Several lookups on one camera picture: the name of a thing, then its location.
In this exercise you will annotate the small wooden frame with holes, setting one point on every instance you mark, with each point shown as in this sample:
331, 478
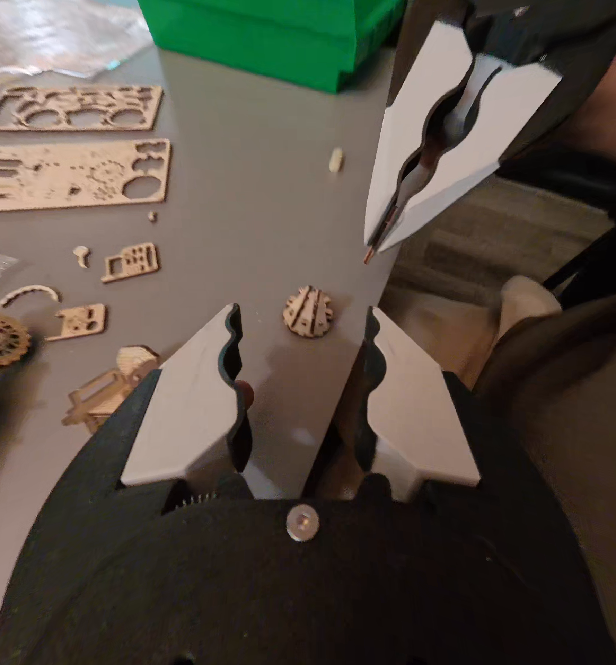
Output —
66, 332

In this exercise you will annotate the wooden motorcycle model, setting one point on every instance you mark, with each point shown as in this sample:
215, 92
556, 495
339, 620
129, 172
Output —
1, 343

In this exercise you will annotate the empty wooden parts sheet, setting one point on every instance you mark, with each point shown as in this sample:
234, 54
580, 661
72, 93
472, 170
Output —
152, 124

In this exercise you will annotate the clear plastic sleeve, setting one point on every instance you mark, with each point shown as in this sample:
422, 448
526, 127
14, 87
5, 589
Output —
53, 31

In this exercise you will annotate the round-headed wooden pin piece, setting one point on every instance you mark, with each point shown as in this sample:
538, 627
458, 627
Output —
82, 252

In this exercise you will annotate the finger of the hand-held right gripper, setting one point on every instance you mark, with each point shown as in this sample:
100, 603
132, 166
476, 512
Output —
474, 156
406, 119

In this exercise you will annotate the grey desk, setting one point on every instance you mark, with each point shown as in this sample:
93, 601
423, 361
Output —
245, 208

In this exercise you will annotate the wooden parts sheet with gears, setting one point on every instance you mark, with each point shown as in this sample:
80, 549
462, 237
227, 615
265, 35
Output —
53, 171

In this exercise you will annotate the person's brown shirt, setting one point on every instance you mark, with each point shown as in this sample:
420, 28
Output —
573, 441

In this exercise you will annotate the toothed wooden arc piece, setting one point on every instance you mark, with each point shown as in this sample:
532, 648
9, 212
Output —
27, 289

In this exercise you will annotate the slotted small wooden frame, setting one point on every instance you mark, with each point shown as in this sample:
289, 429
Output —
154, 260

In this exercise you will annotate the green plastic bin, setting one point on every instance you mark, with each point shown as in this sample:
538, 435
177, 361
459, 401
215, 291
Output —
261, 31

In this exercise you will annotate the cone-shaped wooden wheel assembly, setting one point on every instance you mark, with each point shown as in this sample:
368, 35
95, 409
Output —
308, 311

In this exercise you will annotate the person's right forearm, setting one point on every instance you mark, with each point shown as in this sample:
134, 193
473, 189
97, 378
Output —
614, 104

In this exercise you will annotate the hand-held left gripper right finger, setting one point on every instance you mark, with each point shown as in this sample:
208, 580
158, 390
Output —
417, 415

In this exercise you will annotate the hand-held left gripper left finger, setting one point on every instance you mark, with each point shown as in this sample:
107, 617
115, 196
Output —
193, 415

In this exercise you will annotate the wooden sidecar model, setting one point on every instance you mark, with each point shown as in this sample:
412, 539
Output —
105, 395

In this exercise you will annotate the small white cylinder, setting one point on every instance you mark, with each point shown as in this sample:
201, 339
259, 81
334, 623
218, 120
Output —
336, 160

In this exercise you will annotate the person's beige pants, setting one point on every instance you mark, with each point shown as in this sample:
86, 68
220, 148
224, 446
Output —
526, 306

